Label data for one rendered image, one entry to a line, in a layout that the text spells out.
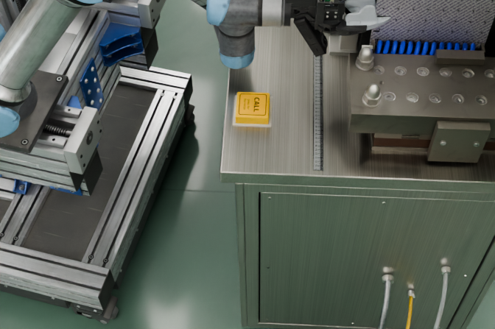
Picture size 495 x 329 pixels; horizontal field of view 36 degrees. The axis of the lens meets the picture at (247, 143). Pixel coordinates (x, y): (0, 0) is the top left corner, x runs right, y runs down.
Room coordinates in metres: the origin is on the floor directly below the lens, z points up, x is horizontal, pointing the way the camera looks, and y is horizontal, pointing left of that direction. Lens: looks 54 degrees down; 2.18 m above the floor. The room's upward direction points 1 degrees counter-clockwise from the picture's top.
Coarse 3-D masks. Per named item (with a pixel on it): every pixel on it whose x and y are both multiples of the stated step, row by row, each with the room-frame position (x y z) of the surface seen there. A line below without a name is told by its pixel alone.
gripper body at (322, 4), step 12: (288, 0) 1.09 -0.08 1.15; (300, 0) 1.09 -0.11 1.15; (312, 0) 1.09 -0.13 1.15; (324, 0) 1.09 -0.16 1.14; (336, 0) 1.08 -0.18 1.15; (288, 12) 1.08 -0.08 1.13; (300, 12) 1.09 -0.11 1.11; (312, 12) 1.09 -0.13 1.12; (324, 12) 1.07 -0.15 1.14; (336, 12) 1.07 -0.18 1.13; (288, 24) 1.07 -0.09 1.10; (312, 24) 1.09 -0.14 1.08; (324, 24) 1.07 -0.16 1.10; (336, 24) 1.07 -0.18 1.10
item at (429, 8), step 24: (384, 0) 1.09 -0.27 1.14; (408, 0) 1.09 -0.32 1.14; (432, 0) 1.08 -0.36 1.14; (456, 0) 1.08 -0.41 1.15; (480, 0) 1.08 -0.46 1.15; (384, 24) 1.09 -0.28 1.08; (408, 24) 1.09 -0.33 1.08; (432, 24) 1.08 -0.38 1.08; (456, 24) 1.08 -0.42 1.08; (480, 24) 1.08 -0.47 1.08
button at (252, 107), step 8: (240, 96) 1.03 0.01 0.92; (248, 96) 1.03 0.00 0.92; (256, 96) 1.03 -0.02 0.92; (264, 96) 1.03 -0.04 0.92; (240, 104) 1.01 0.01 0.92; (248, 104) 1.01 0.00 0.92; (256, 104) 1.01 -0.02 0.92; (264, 104) 1.01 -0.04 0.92; (240, 112) 0.99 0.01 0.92; (248, 112) 0.99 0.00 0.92; (256, 112) 0.99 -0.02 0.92; (264, 112) 0.99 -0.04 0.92; (240, 120) 0.98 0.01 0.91; (248, 120) 0.98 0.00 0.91; (256, 120) 0.98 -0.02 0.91; (264, 120) 0.97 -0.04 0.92
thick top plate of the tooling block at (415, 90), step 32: (352, 64) 1.03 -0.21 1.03; (384, 64) 1.02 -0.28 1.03; (416, 64) 1.02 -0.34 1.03; (448, 64) 1.02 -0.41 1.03; (352, 96) 0.94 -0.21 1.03; (384, 96) 0.94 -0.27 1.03; (416, 96) 0.94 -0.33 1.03; (448, 96) 0.94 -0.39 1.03; (480, 96) 0.94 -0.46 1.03; (352, 128) 0.90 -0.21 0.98; (384, 128) 0.89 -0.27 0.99; (416, 128) 0.89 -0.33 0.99
